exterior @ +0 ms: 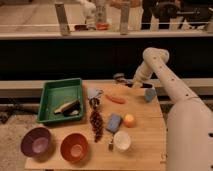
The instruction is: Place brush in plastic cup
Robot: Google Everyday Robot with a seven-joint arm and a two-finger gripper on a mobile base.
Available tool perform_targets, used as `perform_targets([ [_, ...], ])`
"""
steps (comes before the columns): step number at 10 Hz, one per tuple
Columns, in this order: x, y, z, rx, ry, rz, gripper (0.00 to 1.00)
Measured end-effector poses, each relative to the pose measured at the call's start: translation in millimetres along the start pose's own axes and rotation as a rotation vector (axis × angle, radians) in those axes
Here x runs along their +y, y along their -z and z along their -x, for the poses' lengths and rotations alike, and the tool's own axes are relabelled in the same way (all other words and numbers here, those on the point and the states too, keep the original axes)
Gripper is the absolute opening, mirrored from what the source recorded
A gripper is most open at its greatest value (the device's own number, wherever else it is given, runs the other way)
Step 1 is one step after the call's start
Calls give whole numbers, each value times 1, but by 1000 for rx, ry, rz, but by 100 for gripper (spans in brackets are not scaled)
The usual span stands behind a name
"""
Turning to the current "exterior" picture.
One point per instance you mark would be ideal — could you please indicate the grey post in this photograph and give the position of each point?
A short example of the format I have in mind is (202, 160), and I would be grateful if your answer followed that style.
(125, 7)
(62, 19)

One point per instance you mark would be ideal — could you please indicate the blue plastic cup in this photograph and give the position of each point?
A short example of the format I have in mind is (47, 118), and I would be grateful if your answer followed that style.
(149, 94)

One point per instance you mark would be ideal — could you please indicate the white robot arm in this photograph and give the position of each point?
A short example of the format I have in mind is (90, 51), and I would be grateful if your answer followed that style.
(189, 138)

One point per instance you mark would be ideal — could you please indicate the orange ball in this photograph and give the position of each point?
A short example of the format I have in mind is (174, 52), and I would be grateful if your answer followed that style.
(129, 120)

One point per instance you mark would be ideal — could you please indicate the dark grape bunch toy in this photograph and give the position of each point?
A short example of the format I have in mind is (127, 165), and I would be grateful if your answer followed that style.
(97, 125)

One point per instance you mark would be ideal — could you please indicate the orange carrot toy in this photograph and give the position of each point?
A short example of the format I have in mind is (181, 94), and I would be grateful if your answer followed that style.
(115, 99)

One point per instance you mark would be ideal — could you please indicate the right grey post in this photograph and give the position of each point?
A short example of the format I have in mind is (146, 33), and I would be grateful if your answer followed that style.
(125, 7)

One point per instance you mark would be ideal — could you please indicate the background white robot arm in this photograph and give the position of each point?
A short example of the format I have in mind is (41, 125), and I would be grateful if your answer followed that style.
(94, 12)

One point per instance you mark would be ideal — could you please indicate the purple bowl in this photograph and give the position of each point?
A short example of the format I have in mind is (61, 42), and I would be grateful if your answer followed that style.
(36, 142)

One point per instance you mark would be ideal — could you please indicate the blue white cloth item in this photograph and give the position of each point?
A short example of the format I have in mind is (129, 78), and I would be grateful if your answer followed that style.
(94, 95)

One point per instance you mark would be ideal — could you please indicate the orange bowl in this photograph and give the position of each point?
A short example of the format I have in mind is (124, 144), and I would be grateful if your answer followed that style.
(74, 147)

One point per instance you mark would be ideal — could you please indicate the blue sponge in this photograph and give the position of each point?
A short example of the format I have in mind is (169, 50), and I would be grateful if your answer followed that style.
(113, 123)

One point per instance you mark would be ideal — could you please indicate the eggplant slice toy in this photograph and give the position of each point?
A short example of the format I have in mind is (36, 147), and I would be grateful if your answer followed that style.
(69, 108)

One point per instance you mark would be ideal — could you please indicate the green plastic tray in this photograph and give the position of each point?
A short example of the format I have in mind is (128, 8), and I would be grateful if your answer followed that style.
(57, 93)

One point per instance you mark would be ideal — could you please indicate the white cup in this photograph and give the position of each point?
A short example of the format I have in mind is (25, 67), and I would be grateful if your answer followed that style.
(122, 141)

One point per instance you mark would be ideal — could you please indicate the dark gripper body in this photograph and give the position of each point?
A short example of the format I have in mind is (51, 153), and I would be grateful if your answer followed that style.
(120, 79)

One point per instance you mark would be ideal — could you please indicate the left grey post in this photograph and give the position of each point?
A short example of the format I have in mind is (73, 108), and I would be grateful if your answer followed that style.
(62, 19)

